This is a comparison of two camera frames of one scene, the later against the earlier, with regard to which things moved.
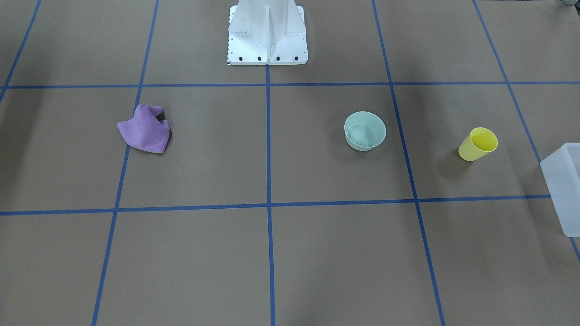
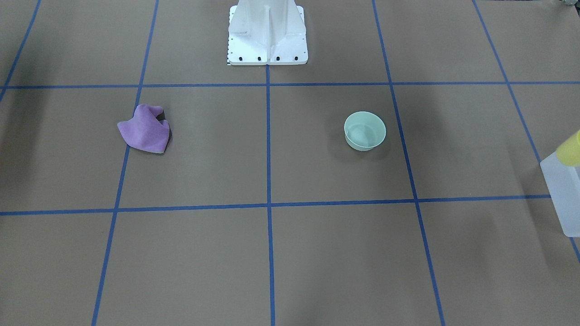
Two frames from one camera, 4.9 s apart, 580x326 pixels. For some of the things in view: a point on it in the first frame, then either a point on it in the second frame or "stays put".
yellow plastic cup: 480,141 -> 568,152
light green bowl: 364,131 stays put
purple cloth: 148,130 stays put
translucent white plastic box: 561,172 stays put
